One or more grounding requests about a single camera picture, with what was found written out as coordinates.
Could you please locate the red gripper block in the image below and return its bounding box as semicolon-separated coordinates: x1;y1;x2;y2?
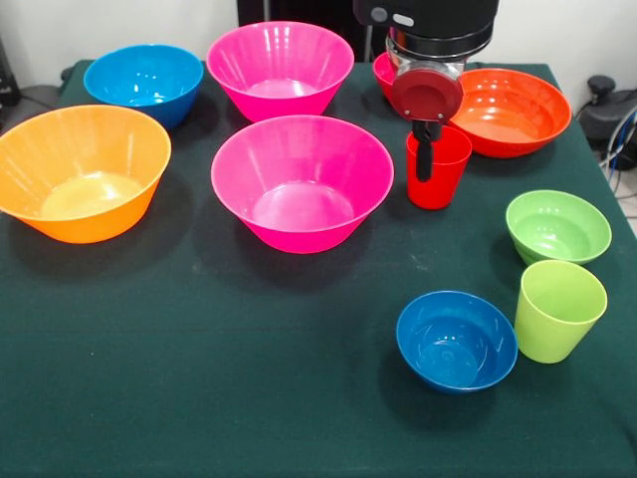
390;68;465;184

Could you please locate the red plastic cup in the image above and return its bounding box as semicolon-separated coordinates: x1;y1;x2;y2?
405;123;474;211

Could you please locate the small magenta bowl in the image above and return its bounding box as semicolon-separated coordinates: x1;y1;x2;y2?
371;51;399;104

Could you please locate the red-orange wide bowl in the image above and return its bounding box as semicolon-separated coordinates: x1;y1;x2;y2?
442;68;573;159

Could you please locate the large pink bowl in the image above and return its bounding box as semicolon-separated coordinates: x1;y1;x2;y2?
210;115;396;255
205;20;355;123

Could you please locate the small green bowl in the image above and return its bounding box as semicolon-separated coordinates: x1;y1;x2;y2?
505;189;613;267

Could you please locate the small dark blue bowl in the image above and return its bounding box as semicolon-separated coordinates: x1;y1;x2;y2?
395;290;520;396

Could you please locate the lime green plastic cup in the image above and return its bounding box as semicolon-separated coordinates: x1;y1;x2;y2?
514;259;609;365

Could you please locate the light blue bowl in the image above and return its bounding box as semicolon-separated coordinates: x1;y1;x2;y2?
83;44;205;131

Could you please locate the dark green table cloth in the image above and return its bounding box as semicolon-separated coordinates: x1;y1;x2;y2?
0;59;637;478

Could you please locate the large orange bowl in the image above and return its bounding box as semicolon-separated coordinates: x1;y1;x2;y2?
0;104;173;245

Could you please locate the black device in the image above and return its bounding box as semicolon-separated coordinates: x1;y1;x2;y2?
0;37;22;107

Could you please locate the black pedestal foot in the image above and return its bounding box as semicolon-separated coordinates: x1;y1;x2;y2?
0;67;76;131
576;74;637;148

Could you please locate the cable bundle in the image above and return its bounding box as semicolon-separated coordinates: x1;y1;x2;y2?
596;107;637;200

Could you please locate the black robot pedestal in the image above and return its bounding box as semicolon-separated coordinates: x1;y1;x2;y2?
237;0;389;64

